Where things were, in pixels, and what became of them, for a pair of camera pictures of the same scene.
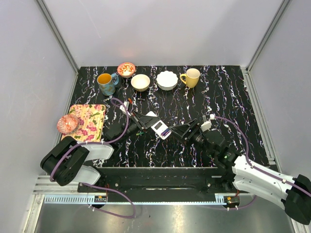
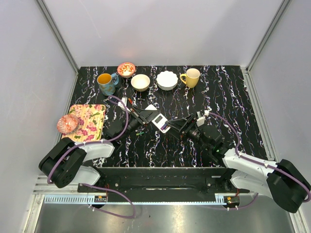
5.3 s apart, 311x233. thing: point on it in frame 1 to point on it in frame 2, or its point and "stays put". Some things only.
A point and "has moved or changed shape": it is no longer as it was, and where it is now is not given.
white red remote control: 160,127 has moved or changed shape
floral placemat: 91,119 stays put
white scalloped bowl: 166,80 stays put
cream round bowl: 140,82 stays put
